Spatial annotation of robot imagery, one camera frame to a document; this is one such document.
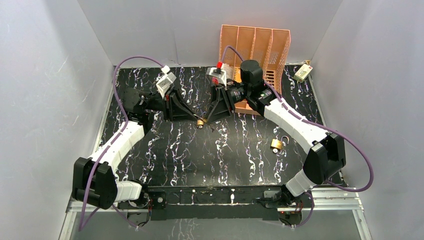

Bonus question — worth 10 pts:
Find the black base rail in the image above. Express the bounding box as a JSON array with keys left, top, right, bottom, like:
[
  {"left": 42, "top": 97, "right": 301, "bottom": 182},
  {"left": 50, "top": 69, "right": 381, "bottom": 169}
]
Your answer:
[{"left": 147, "top": 185, "right": 288, "bottom": 221}]

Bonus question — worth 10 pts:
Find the orange plastic file organizer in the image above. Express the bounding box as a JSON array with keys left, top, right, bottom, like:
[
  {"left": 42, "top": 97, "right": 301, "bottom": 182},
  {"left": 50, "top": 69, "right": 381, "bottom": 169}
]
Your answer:
[{"left": 218, "top": 24, "right": 291, "bottom": 116}]

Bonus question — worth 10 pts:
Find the purple cable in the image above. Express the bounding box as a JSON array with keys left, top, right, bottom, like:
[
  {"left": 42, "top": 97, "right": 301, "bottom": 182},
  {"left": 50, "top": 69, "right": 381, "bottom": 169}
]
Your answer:
[
  {"left": 77, "top": 55, "right": 167, "bottom": 233},
  {"left": 221, "top": 45, "right": 375, "bottom": 229}
]

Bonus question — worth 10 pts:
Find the right brass padlock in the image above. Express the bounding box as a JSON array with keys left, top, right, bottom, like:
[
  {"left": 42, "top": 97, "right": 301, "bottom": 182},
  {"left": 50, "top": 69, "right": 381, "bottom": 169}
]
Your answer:
[{"left": 270, "top": 135, "right": 290, "bottom": 154}]

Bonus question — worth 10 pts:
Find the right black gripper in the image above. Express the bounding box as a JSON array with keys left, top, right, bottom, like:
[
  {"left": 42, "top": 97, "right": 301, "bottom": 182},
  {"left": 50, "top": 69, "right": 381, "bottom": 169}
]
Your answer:
[{"left": 203, "top": 82, "right": 251, "bottom": 125}]

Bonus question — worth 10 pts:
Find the middle brass long-shackle padlock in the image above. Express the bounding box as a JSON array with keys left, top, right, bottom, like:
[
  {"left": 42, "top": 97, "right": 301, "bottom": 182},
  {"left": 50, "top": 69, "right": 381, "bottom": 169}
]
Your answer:
[{"left": 196, "top": 119, "right": 205, "bottom": 129}]

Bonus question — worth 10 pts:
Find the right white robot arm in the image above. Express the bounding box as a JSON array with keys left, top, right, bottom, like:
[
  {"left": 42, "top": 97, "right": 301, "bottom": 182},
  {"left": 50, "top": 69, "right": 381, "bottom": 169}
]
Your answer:
[{"left": 204, "top": 59, "right": 346, "bottom": 207}]

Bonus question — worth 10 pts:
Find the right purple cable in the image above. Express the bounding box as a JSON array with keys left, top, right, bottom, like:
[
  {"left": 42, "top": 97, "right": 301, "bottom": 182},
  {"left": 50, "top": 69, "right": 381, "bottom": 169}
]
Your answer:
[{"left": 221, "top": 45, "right": 375, "bottom": 229}]

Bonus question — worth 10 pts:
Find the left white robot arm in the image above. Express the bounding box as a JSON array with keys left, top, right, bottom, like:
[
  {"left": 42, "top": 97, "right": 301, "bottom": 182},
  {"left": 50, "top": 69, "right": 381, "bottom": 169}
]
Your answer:
[{"left": 71, "top": 86, "right": 199, "bottom": 209}]

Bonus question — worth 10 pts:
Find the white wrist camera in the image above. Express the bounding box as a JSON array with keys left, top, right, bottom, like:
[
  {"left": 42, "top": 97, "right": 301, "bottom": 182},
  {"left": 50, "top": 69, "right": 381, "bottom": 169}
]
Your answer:
[
  {"left": 156, "top": 65, "right": 176, "bottom": 99},
  {"left": 206, "top": 61, "right": 234, "bottom": 87}
]

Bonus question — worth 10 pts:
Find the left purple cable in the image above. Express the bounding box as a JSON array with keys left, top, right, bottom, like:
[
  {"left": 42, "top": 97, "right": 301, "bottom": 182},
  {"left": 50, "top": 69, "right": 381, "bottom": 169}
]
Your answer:
[{"left": 77, "top": 55, "right": 167, "bottom": 233}]

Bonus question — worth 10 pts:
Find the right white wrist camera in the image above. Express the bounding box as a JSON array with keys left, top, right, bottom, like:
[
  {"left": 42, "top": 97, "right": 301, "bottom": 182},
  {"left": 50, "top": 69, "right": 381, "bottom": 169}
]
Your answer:
[{"left": 206, "top": 61, "right": 234, "bottom": 87}]

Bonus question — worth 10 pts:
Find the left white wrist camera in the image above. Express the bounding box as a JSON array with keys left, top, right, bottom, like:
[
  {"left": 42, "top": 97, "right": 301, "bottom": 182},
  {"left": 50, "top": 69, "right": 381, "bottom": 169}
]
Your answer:
[{"left": 156, "top": 65, "right": 176, "bottom": 99}]

